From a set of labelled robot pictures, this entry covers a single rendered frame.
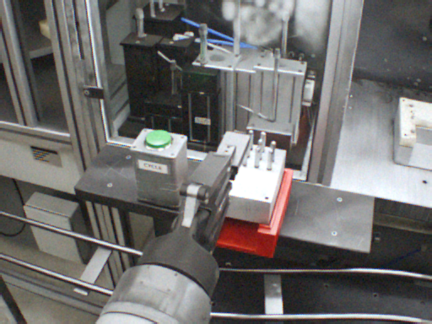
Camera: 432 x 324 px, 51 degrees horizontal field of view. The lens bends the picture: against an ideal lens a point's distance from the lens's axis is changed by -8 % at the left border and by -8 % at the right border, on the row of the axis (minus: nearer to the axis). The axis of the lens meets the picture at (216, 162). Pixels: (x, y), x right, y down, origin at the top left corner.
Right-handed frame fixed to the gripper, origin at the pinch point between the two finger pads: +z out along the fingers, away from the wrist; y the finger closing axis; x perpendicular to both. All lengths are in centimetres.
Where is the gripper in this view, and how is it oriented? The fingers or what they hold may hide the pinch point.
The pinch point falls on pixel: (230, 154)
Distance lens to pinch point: 57.6
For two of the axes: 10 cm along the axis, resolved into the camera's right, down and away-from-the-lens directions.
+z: 2.9, -6.2, 7.3
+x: -9.6, -1.9, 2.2
